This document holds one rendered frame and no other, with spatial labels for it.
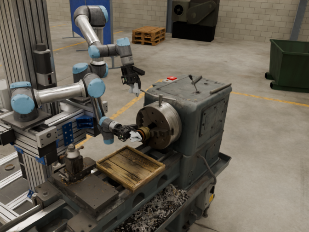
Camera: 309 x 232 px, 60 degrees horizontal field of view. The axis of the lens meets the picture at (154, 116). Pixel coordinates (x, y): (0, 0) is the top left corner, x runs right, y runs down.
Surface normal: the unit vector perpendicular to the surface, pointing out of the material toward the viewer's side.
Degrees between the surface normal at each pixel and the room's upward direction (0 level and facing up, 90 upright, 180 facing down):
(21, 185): 0
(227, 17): 90
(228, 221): 0
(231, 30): 90
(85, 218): 0
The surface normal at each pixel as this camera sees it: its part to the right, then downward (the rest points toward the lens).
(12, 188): 0.04, -0.89
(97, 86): 0.54, 0.39
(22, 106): 0.29, 0.45
